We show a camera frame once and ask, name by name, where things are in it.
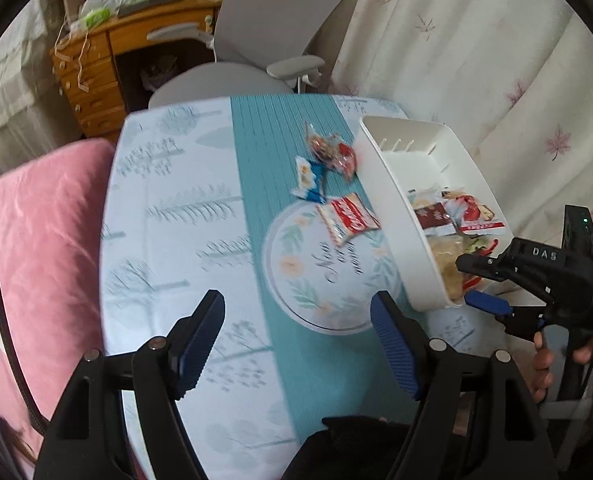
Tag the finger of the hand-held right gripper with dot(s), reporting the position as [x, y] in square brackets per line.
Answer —
[483, 265]
[486, 302]

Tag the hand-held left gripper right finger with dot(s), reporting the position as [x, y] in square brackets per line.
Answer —
[394, 345]

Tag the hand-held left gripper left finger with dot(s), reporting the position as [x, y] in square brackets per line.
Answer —
[199, 345]

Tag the clear bread packet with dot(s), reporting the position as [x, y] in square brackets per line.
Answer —
[449, 265]

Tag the white plastic basket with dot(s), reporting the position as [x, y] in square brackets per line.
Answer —
[396, 195]

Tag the green and yellow snack packet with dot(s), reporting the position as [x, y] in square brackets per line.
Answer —
[481, 247]

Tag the red and white figure packet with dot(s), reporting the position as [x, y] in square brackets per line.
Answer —
[474, 212]

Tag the dark red snowflake snack packet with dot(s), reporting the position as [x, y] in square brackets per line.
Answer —
[434, 219]

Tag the small white snack packet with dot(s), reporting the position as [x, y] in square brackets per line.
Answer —
[425, 196]

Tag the person's black pants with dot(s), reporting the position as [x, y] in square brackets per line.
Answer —
[346, 452]

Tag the red and white snack packet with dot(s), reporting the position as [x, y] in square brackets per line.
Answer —
[349, 216]

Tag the clear red snack packet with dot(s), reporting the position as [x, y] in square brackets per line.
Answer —
[334, 152]

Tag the pink cushion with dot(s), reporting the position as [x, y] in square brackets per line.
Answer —
[41, 240]

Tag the blue and white snack packet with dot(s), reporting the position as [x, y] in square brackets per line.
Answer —
[306, 176]

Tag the white leaf-print curtain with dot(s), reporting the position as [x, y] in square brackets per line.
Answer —
[451, 50]

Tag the wooden desk with drawers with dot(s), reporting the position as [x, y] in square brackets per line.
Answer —
[96, 91]

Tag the trash bin with bag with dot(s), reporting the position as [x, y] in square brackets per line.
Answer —
[159, 71]

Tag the white lace curtain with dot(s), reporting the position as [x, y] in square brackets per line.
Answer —
[11, 110]

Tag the grey office chair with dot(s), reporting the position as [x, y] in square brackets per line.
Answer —
[276, 0]

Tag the black notebook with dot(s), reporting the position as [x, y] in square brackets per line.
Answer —
[134, 9]

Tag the green tissue pack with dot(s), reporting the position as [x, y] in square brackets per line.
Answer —
[95, 16]

